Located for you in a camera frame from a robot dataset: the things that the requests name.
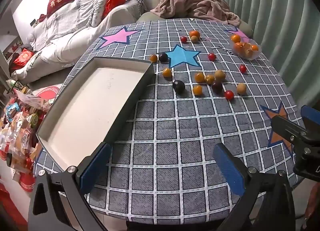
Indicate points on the white sofa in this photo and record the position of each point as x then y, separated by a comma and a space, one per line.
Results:
62, 41

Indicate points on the grey cardboard box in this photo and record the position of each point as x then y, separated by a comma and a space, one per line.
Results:
92, 111

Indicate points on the dark purple grape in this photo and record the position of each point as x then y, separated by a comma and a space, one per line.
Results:
179, 86

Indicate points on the pink blanket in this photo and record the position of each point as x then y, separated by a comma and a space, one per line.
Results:
197, 4

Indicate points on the red cherry tomato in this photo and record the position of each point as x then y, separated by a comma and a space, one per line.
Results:
212, 56
184, 39
229, 94
242, 68

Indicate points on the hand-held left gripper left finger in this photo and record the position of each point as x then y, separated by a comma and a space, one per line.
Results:
96, 166

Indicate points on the white red patterned cushion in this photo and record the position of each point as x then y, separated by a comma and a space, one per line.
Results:
47, 91

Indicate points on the plain red pillow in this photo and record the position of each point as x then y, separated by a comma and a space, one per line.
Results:
113, 2

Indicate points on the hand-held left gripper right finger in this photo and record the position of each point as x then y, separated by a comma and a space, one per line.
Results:
228, 168

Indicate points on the pile of snack packets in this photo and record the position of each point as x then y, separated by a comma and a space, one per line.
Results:
18, 131

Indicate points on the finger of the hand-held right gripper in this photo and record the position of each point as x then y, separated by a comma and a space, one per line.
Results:
286, 125
311, 121

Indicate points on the red patterned pillow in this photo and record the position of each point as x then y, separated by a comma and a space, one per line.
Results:
23, 59

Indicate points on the clear glass bowl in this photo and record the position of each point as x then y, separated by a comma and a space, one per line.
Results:
251, 54

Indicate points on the grey striped quilt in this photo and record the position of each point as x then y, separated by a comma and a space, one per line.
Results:
100, 8

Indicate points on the grey checked star tablecloth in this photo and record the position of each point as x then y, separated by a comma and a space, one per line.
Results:
175, 126

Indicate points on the reddish purple plum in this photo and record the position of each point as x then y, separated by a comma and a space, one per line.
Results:
217, 87

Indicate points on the peeled tangerine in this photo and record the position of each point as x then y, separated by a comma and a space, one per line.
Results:
247, 47

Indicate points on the dark plum near star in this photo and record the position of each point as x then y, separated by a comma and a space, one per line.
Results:
163, 57

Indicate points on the tan longan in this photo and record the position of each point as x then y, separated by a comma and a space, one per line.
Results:
241, 88
194, 39
220, 75

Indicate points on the light green curtain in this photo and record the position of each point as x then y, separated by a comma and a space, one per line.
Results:
275, 21

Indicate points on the orange kumquat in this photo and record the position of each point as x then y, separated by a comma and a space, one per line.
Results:
209, 79
153, 58
167, 72
199, 77
197, 90

